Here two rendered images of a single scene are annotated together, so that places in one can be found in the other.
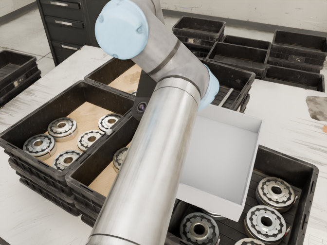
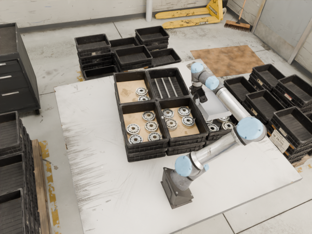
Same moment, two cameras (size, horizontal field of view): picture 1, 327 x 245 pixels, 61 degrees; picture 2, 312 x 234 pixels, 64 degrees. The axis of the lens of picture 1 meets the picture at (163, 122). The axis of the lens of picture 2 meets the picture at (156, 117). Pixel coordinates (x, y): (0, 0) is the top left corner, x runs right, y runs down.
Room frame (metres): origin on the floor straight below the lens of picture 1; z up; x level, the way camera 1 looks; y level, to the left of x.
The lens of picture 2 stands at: (-0.15, 1.15, 2.32)
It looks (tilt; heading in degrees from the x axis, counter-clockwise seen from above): 48 degrees down; 312
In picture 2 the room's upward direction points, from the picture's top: 6 degrees clockwise
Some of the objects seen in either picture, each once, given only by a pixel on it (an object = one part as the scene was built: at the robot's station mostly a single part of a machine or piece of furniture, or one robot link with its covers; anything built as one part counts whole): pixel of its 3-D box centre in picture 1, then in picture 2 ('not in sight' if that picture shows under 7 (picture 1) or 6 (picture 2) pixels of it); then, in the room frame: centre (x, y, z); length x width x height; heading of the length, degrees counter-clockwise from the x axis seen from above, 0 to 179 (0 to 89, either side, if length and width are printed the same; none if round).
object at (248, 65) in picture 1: (232, 81); (133, 68); (1.80, -0.53, 0.37); 0.40 x 0.30 x 0.45; 68
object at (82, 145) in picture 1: (92, 140); (151, 126); (0.68, 0.25, 0.86); 0.10 x 0.10 x 0.01
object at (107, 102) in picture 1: (77, 131); (142, 126); (0.72, 0.30, 0.87); 0.40 x 0.30 x 0.11; 149
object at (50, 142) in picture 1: (39, 144); (135, 139); (0.66, 0.42, 0.86); 0.10 x 0.10 x 0.01
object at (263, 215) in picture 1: (266, 221); not in sight; (0.38, -0.27, 0.86); 0.05 x 0.05 x 0.01
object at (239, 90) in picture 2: not in sight; (239, 94); (0.68, -1.32, 0.26); 0.40 x 0.30 x 0.23; 158
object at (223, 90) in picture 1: (202, 99); (166, 87); (0.91, -0.16, 0.87); 0.40 x 0.30 x 0.11; 149
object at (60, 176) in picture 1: (74, 120); (143, 122); (0.72, 0.30, 0.92); 0.40 x 0.30 x 0.02; 149
